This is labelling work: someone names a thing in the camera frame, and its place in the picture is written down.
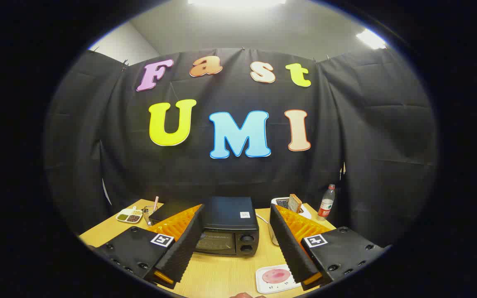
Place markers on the white pop-up toaster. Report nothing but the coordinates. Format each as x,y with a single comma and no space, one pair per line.
306,214

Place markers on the black toaster oven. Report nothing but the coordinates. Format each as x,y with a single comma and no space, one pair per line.
230,213

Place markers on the pink striped straw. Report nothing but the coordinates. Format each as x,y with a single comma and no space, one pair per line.
155,203

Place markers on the clear plastic water bottle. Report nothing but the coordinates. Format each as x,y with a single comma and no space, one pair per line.
326,205

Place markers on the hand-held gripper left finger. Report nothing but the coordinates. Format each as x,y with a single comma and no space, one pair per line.
184,248

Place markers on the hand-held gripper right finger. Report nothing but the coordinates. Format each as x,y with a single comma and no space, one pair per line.
290,248

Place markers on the white divided bean dish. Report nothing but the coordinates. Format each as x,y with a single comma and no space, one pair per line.
128,216

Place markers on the white square plate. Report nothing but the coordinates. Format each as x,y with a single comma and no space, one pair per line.
265,285

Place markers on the ceiling light panel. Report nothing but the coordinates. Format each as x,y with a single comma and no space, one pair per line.
371,39
236,2

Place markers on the toasted bread slice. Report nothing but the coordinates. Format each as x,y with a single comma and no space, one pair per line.
295,203

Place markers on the pink ham slice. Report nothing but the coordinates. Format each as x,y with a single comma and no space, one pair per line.
275,275

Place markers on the black backdrop cloth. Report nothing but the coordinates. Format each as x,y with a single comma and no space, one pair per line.
346,124

